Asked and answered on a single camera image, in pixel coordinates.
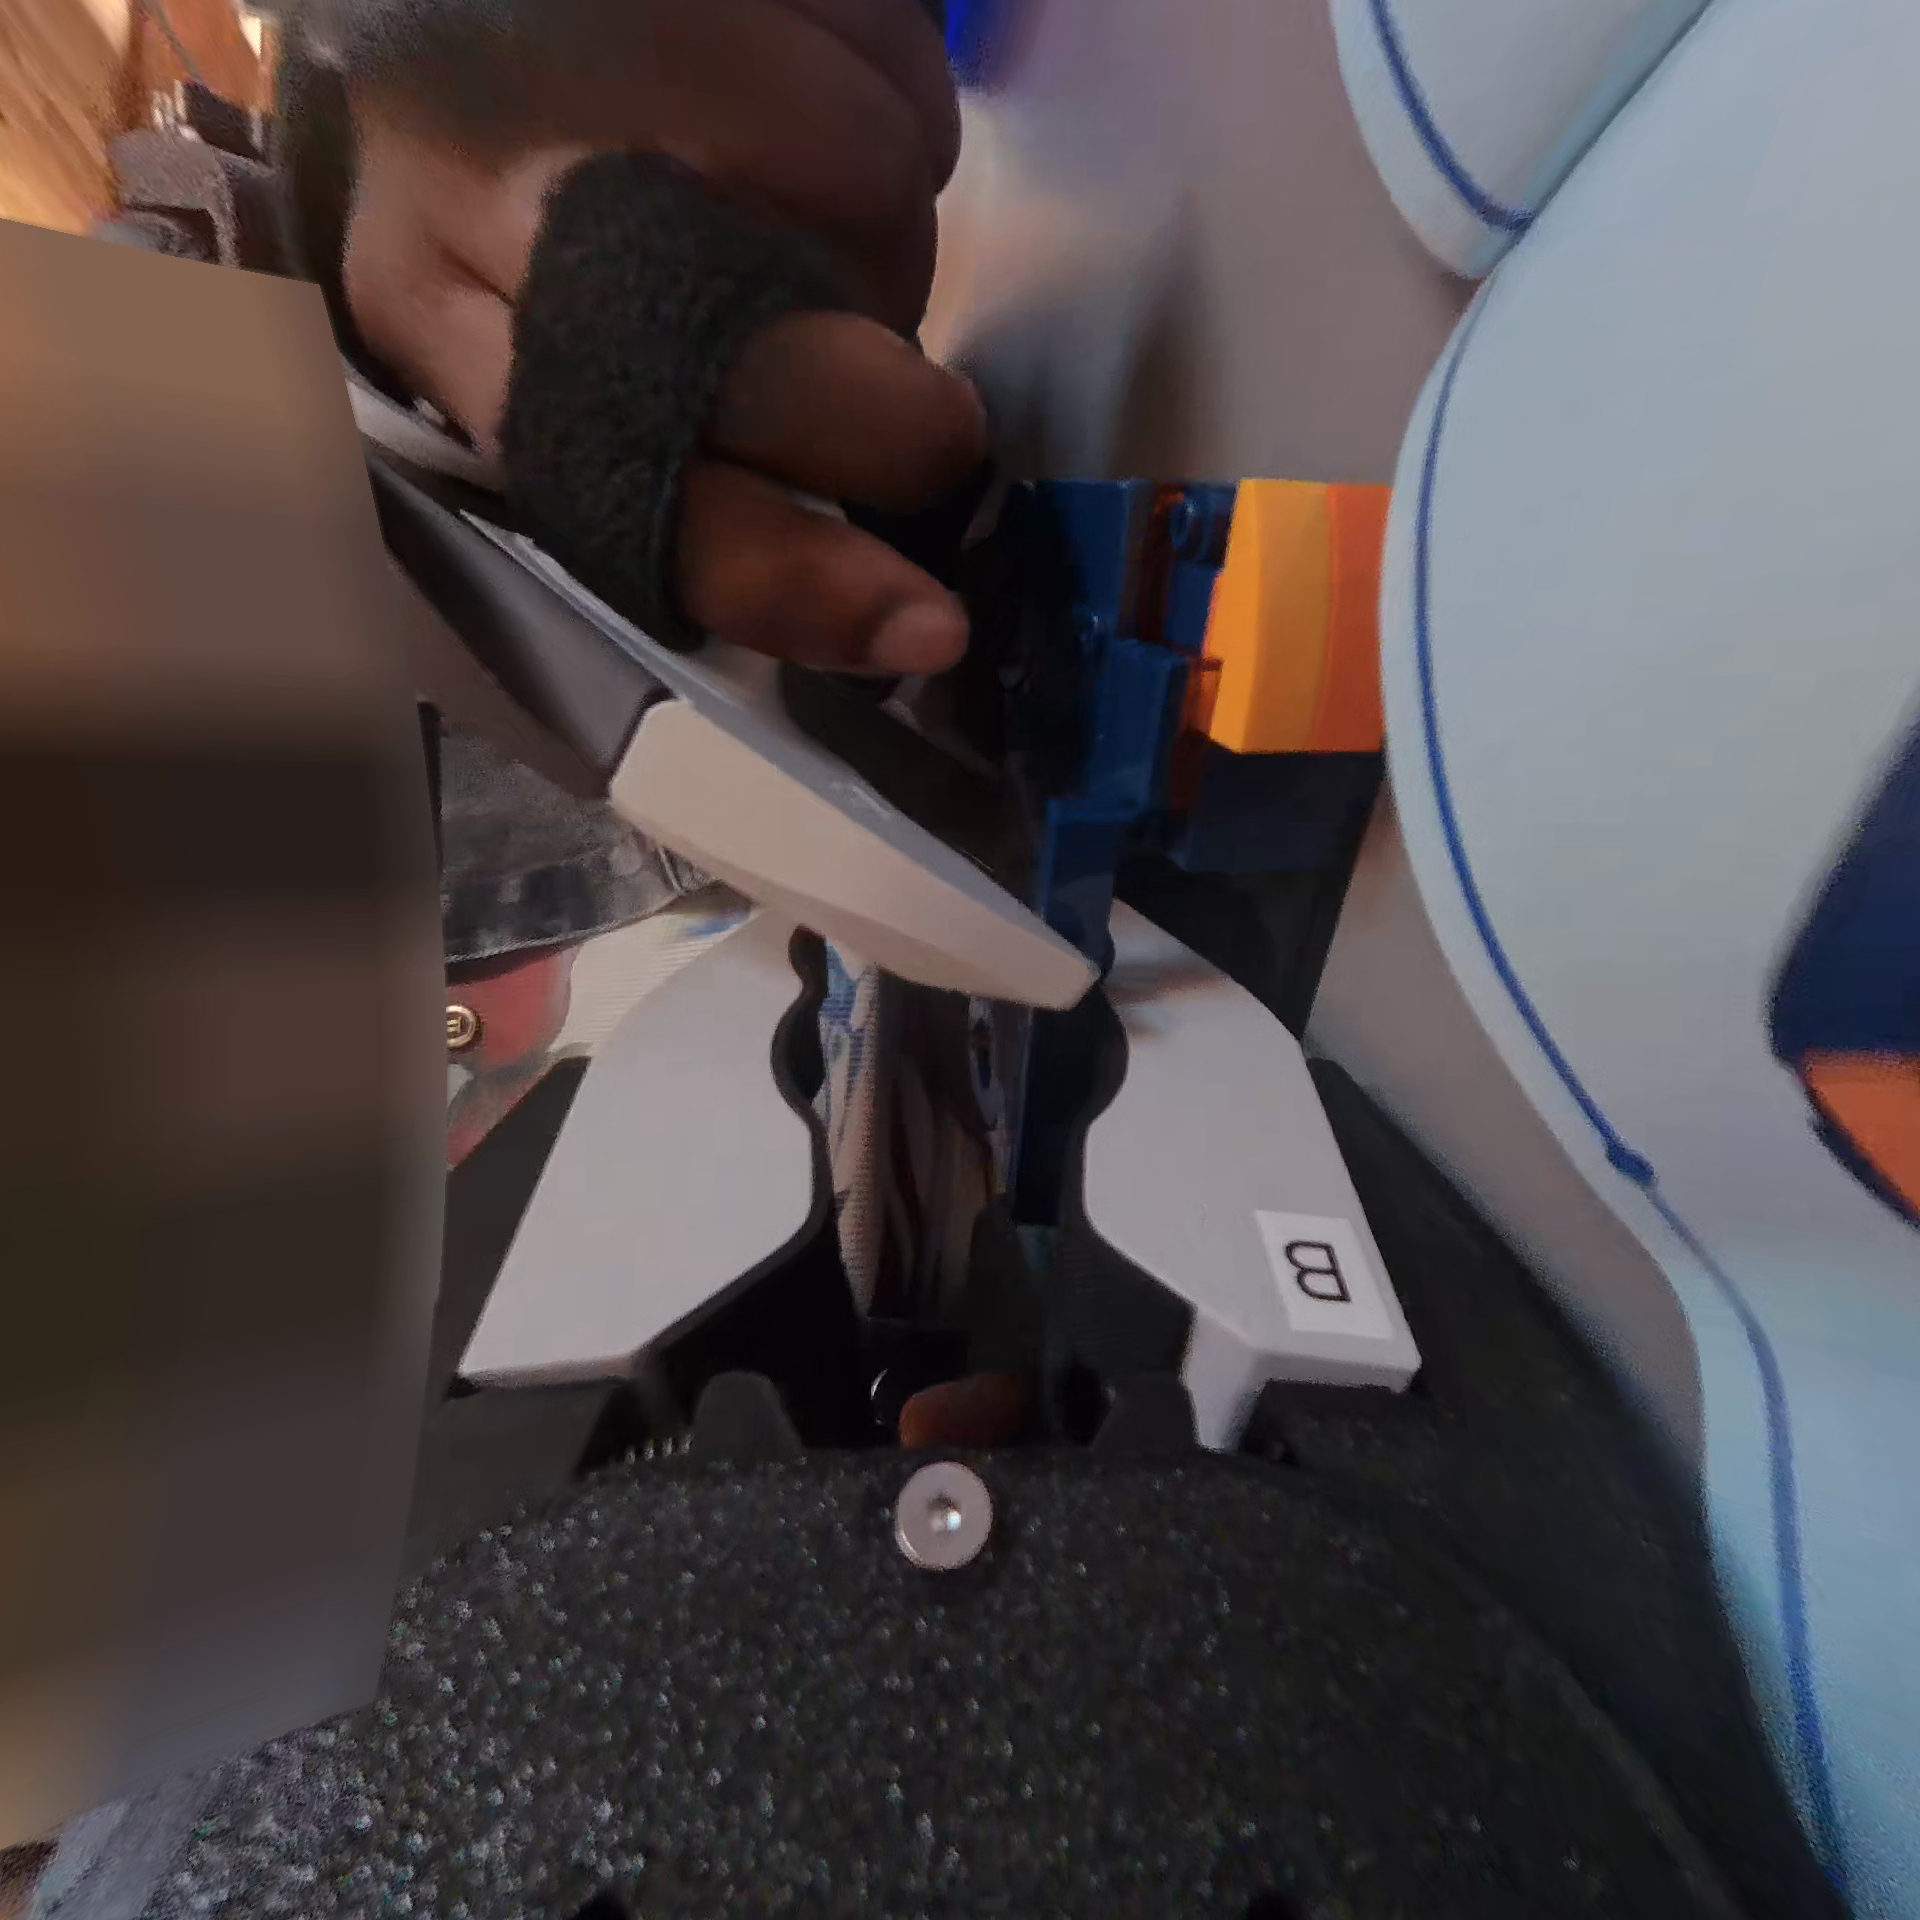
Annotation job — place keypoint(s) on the instruction booklet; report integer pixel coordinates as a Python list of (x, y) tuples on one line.
[(1652, 750)]

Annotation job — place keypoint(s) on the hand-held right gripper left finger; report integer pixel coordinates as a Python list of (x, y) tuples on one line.
[(662, 1185)]

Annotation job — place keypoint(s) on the person's left hand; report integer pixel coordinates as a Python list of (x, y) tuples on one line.
[(839, 435)]

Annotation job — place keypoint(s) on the orange curved brick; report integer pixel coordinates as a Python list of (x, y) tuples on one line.
[(1300, 616)]

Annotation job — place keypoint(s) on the person's right hand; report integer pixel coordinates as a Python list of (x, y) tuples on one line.
[(961, 1407)]

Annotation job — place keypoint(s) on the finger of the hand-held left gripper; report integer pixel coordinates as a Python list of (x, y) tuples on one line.
[(839, 855)]

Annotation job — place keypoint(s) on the dark blue brick console model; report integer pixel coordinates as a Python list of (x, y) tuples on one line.
[(1109, 721)]

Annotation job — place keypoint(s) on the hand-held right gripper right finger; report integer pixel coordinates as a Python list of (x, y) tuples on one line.
[(1244, 1155)]

